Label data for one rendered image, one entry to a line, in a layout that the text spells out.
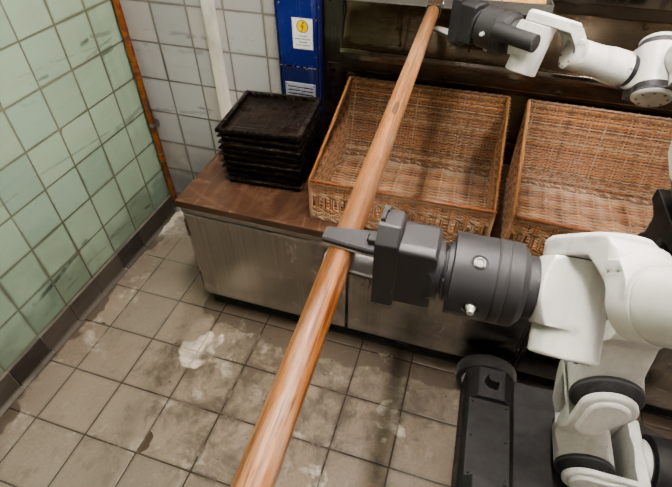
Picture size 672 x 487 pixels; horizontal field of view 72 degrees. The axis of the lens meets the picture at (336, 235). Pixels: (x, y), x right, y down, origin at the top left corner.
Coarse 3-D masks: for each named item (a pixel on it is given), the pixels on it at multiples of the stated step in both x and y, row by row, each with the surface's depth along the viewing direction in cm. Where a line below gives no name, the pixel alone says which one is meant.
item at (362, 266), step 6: (354, 258) 53; (360, 258) 53; (366, 258) 53; (372, 258) 53; (354, 264) 52; (360, 264) 52; (366, 264) 52; (372, 264) 52; (354, 270) 52; (360, 270) 52; (366, 270) 52; (372, 270) 52; (360, 276) 52; (366, 276) 51
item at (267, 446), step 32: (416, 64) 85; (384, 128) 68; (384, 160) 63; (352, 192) 58; (352, 224) 53; (352, 256) 51; (320, 288) 46; (320, 320) 43; (288, 352) 41; (320, 352) 42; (288, 384) 38; (288, 416) 37; (256, 448) 35; (256, 480) 33
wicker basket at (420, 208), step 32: (352, 96) 166; (384, 96) 163; (416, 96) 160; (448, 96) 158; (480, 96) 155; (352, 128) 172; (448, 128) 162; (480, 128) 159; (320, 160) 145; (352, 160) 172; (416, 160) 171; (448, 160) 167; (480, 160) 164; (320, 192) 142; (384, 192) 135; (416, 192) 158; (448, 192) 158; (480, 192) 158; (448, 224) 136; (480, 224) 132
